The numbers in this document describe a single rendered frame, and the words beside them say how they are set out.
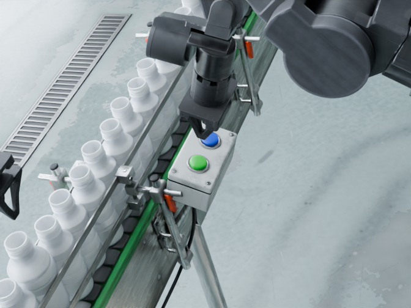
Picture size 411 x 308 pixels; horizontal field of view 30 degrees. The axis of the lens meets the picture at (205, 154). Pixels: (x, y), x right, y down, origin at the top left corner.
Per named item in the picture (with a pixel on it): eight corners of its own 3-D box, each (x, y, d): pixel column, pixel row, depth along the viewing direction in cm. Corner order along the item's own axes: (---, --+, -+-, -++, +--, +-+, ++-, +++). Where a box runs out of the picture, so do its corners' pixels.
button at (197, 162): (192, 156, 132) (193, 151, 131) (208, 162, 132) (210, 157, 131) (186, 168, 131) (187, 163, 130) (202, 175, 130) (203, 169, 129)
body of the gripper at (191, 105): (175, 117, 117) (180, 82, 111) (199, 76, 123) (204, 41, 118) (215, 131, 116) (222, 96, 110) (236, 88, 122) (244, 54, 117)
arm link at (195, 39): (232, 55, 108) (241, 30, 111) (185, 42, 108) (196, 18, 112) (225, 90, 113) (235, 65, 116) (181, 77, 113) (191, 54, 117)
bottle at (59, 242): (85, 305, 128) (53, 239, 117) (55, 300, 130) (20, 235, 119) (100, 277, 132) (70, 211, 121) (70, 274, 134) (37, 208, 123)
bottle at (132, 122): (163, 169, 149) (140, 104, 138) (135, 183, 148) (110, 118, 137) (151, 153, 153) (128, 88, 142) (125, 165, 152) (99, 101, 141)
